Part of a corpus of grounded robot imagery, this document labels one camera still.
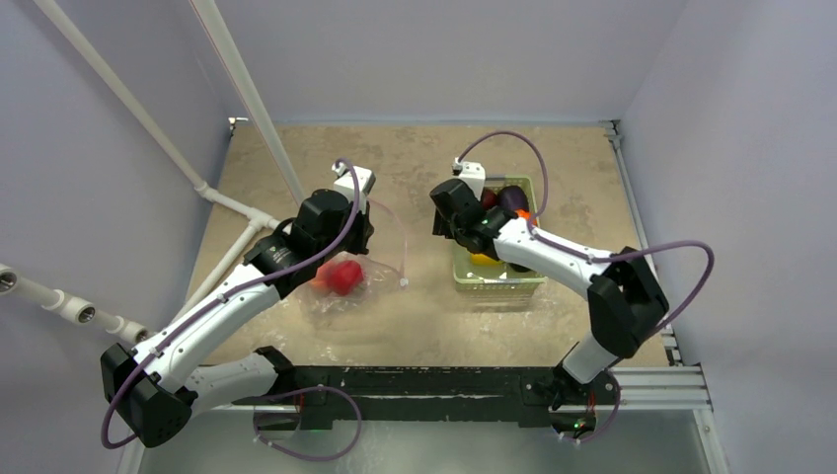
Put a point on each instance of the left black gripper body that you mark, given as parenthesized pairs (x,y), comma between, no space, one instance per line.
(355,241)

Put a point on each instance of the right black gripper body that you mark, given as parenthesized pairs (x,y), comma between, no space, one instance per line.
(454,226)

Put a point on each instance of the red tomato toy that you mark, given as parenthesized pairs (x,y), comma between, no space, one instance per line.
(345,277)

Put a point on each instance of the orange fruit toy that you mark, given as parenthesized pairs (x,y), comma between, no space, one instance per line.
(522,213)

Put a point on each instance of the peach toy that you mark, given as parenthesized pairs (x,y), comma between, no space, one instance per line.
(319,282)

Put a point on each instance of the clear pink zip bag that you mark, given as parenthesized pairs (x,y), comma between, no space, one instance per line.
(381,276)

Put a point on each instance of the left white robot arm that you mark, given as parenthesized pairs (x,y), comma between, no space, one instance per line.
(154,389)

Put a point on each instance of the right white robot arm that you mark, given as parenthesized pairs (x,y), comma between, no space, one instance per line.
(625,301)

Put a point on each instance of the yellow bell pepper toy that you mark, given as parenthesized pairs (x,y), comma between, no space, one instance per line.
(483,260)

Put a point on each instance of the purple eggplant toy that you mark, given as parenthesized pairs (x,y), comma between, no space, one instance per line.
(513,198)

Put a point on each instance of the light green plastic basket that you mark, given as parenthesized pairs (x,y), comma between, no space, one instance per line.
(494,287)

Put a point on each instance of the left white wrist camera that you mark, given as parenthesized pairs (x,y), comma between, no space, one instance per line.
(354,183)

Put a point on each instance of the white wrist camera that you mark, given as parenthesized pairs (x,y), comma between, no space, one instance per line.
(473,174)
(354,183)

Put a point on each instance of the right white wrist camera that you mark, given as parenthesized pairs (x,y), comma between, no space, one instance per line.
(473,174)

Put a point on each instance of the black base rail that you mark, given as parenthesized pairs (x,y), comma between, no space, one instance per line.
(528,396)

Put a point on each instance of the aluminium frame rail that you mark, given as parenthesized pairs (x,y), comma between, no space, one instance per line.
(675,387)

